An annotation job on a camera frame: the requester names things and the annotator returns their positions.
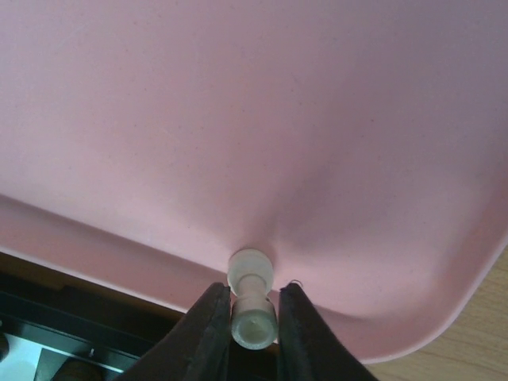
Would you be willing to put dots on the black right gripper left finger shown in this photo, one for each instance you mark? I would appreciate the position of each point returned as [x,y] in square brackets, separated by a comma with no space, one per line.
[197,348]

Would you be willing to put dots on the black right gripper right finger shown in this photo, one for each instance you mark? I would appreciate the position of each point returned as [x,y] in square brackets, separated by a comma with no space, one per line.
[308,349]

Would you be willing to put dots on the black white chess board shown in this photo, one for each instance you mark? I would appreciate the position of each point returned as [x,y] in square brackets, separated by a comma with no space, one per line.
[45,328]

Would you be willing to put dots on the pink plastic tray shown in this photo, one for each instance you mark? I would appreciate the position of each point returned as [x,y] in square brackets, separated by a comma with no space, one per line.
[362,145]

